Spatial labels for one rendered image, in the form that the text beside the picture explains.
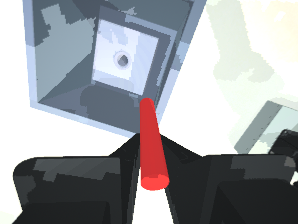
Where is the red peg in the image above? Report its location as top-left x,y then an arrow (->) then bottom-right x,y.
140,98 -> 169,191

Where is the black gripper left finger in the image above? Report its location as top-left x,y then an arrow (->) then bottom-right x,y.
13,133 -> 140,224

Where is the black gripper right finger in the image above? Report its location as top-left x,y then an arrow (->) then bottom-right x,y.
160,134 -> 295,224

